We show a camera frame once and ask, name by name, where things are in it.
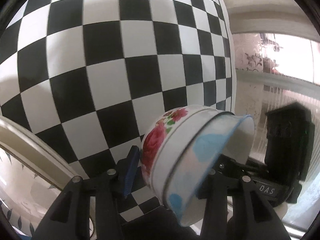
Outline black white checkered mat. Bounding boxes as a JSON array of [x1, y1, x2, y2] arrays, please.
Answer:
[[0, 0, 237, 222]]

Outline white bowl blue rim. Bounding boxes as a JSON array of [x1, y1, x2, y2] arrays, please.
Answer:
[[164, 112, 254, 227]]

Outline white plate black leaf pattern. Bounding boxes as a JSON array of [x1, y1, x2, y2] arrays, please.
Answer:
[[0, 144, 96, 240]]

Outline white bowl red roses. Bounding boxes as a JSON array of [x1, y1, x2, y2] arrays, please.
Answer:
[[141, 105, 232, 200]]

